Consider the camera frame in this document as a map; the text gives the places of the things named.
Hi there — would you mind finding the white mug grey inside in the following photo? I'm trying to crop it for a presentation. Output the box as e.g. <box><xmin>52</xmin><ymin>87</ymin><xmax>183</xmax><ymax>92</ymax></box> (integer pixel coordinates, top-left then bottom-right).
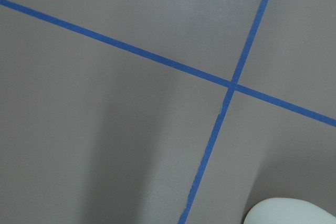
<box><xmin>244</xmin><ymin>198</ymin><xmax>335</xmax><ymax>224</ymax></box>

